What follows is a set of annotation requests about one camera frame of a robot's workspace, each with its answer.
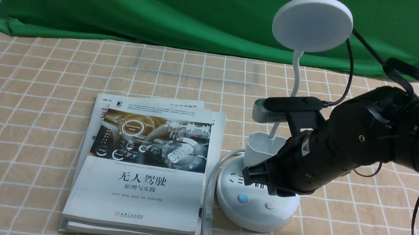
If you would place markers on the top book self-driving cover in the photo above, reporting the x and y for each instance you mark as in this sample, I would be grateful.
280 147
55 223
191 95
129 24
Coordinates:
145 169

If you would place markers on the green backdrop cloth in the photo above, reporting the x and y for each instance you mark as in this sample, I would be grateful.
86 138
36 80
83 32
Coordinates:
229 27

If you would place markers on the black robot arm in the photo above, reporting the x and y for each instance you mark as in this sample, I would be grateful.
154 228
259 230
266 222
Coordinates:
378 126

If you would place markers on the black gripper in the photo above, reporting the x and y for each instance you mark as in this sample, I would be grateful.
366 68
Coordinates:
303 166

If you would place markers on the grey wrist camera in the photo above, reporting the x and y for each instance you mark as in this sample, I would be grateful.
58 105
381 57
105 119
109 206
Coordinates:
298 112

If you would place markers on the white desk lamp with socket base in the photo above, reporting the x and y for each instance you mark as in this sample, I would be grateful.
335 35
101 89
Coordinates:
301 26

